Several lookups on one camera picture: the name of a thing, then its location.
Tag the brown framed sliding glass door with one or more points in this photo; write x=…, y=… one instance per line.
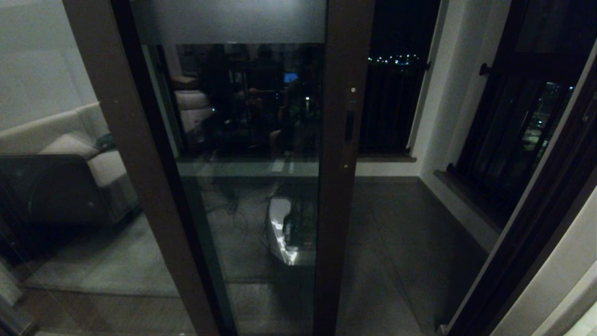
x=333, y=210

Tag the dark stone balcony ledge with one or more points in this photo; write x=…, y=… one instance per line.
x=387, y=158

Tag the black metal balcony railing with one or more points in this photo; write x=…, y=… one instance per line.
x=396, y=112

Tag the brown framed fixed glass panel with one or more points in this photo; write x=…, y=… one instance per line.
x=161, y=210

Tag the dark stone window sill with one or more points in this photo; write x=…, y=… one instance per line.
x=466, y=200

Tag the light beige sofa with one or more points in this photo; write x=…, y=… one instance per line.
x=105, y=172

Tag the light grey rug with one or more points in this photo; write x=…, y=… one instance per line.
x=107, y=266

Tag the dark brown door jamb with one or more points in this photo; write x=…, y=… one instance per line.
x=527, y=252

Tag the dark grey upholstered seat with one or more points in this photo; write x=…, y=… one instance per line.
x=51, y=191

